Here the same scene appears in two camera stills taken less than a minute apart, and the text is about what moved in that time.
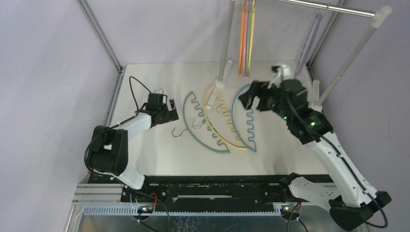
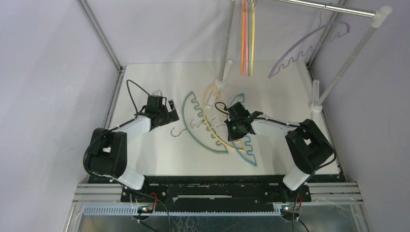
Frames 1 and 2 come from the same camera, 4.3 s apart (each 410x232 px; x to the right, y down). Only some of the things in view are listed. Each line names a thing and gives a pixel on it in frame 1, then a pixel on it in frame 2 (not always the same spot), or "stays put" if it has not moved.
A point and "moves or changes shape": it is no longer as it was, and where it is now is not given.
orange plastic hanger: x=241 y=38 stays put
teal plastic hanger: x=252 y=124 moves or changes shape
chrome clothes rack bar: x=337 y=7 stays put
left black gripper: x=171 y=115 stays put
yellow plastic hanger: x=252 y=38 stays put
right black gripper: x=260 y=97 to x=236 y=128
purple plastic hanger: x=308 y=45 to x=325 y=32
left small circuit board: x=145 y=209 stays put
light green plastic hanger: x=248 y=37 stays put
